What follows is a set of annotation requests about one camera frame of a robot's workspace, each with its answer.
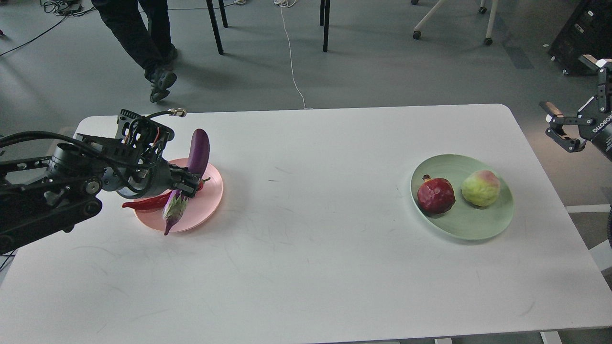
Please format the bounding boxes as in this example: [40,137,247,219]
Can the pink plate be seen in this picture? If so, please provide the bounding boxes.
[133,163,224,233]

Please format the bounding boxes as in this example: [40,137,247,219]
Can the black table leg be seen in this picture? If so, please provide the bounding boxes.
[319,0,331,53]
[205,0,228,56]

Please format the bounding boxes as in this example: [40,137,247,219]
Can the walking person legs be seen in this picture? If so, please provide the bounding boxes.
[92,0,178,103]

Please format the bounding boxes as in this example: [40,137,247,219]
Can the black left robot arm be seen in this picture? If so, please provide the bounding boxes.
[0,107,210,254]

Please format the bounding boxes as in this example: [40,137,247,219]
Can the red pomegranate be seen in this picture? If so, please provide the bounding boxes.
[417,174,456,214]

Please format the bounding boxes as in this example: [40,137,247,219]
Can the white floor cable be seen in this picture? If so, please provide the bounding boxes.
[273,0,314,110]

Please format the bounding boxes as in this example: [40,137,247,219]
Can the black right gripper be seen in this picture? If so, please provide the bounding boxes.
[539,54,612,156]

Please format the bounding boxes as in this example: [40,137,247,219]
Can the green pink peach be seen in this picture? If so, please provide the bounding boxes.
[461,170,501,207]

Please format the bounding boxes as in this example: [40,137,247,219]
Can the purple eggplant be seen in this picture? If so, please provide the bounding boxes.
[162,129,210,235]

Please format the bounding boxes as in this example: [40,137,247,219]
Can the red chili pepper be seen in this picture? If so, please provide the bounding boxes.
[121,178,211,211]

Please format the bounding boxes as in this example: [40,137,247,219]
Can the black box on floor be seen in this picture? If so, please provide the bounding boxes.
[548,0,612,75]

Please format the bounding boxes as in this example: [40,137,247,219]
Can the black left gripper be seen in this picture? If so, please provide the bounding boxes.
[113,160,203,200]

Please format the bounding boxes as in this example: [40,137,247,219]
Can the white chair base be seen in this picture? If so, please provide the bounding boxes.
[410,0,499,46]

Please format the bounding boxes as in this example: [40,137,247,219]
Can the black floor cables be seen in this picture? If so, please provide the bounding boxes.
[0,0,240,58]

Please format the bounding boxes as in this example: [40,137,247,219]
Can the black table leg left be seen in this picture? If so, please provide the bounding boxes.
[205,0,228,56]

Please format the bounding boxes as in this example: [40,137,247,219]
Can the green plate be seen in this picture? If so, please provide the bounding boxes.
[410,154,514,240]

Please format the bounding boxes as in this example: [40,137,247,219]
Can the black table leg right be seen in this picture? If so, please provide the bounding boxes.
[319,0,331,53]

